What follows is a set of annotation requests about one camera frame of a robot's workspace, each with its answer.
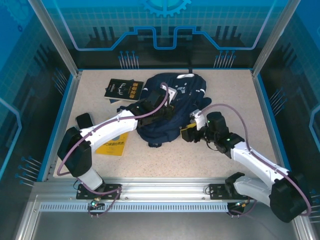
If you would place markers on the navy blue backpack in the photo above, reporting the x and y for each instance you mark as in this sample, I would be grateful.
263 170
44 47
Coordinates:
185 105

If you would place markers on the black book gold title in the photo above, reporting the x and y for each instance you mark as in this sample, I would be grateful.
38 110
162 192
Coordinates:
122 88

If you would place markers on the yellow book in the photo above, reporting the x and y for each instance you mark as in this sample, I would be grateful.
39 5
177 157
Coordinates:
112 150

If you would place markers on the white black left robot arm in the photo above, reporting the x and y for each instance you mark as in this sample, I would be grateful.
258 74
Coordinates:
112 127

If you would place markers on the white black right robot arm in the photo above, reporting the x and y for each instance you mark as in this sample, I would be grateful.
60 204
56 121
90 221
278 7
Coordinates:
257 162

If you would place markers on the blue table side trim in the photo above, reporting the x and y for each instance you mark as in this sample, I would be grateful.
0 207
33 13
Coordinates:
65 105

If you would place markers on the aluminium mounting rail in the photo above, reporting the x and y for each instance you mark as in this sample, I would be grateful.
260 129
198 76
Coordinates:
162 187

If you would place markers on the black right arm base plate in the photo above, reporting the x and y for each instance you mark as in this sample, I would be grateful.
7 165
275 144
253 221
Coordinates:
216 191

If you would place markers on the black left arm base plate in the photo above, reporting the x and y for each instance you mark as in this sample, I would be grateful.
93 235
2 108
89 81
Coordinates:
111 188

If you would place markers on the aluminium frame post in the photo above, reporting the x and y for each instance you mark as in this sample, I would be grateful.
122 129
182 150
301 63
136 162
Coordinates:
57 37
271 37

